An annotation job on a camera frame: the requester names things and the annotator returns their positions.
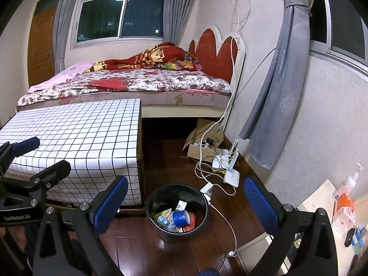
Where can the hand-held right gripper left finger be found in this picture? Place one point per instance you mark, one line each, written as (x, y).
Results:
(110, 204)

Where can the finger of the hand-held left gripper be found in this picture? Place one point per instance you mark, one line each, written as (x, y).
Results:
(51, 172)
(26, 146)

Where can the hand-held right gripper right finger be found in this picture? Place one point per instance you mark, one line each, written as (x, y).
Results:
(260, 207)

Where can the black metal bin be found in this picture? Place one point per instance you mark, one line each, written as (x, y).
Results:
(166, 195)

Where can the orange plastic bag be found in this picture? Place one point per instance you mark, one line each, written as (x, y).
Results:
(192, 222)

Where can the green white milk carton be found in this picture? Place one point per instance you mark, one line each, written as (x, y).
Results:
(181, 205)

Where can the blue plastic cup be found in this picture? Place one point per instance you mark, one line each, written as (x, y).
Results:
(181, 218)

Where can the person's left hand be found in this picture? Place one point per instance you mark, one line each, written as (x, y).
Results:
(14, 237)

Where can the white router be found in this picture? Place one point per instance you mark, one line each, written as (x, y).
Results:
(231, 176)
(221, 161)

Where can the white checked tablecloth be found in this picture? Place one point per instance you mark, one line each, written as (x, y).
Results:
(86, 138)

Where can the cream side table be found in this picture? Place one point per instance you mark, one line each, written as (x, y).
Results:
(316, 201)

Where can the pink sheet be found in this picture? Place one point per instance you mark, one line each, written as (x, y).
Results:
(57, 77)

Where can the black power adapter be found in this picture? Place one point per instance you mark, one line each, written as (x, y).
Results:
(210, 141)

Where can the orange box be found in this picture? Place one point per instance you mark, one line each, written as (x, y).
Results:
(343, 205)

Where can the cream open box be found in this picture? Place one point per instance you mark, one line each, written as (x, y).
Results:
(198, 151)

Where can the white box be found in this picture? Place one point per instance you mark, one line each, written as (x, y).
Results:
(342, 225)

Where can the white pump bottle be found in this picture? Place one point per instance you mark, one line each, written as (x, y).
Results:
(346, 182)

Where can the small dark object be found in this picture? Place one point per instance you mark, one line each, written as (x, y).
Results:
(349, 235)

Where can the brown cardboard box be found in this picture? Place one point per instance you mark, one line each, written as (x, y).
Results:
(201, 129)

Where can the brown wooden door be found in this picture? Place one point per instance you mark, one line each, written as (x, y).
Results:
(41, 46)

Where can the blue packet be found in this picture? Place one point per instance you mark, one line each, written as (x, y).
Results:
(360, 237)

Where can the floral bedsheet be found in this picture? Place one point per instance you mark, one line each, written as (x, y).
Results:
(143, 82)

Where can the pink stained mattress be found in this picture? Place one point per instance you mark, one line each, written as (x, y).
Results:
(187, 97)

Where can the grey tied curtain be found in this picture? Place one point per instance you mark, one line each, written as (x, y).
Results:
(281, 77)

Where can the red printed blanket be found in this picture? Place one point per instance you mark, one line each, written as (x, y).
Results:
(143, 56)

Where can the colourful printed cloth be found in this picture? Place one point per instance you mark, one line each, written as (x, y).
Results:
(184, 61)

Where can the red cream headboard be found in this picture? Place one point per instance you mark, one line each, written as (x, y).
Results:
(212, 51)

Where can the white framed sliding window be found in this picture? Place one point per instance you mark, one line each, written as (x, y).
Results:
(123, 8)

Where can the corner window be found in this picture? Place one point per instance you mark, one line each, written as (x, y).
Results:
(339, 14)

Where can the cream bed frame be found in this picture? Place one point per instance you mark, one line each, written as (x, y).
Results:
(178, 112)

